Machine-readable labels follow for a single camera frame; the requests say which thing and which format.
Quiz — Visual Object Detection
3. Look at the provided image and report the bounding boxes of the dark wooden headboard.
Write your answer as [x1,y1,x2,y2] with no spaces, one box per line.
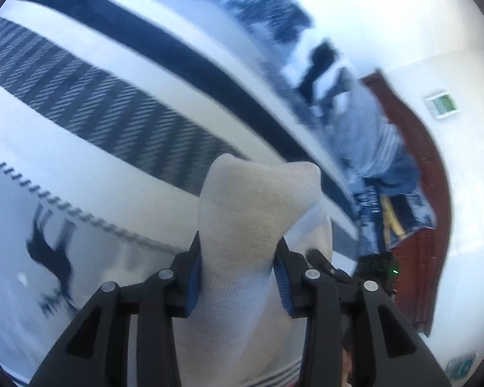
[361,69,452,336]

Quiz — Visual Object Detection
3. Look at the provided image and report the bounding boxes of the rolled blue patterned quilt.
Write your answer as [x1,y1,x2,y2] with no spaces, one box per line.
[92,0,439,251]

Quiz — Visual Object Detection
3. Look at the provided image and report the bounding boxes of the blue striped bed blanket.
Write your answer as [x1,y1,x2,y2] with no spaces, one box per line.
[0,0,358,383]

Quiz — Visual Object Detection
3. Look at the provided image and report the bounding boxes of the green wall thermostat panel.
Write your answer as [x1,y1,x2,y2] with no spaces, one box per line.
[424,92,458,119]

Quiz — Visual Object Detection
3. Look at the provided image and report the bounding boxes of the beige knit sweater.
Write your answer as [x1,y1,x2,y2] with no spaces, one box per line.
[175,155,331,386]

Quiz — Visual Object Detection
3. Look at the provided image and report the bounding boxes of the grey striped pillow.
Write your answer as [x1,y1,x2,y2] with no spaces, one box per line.
[320,67,400,177]

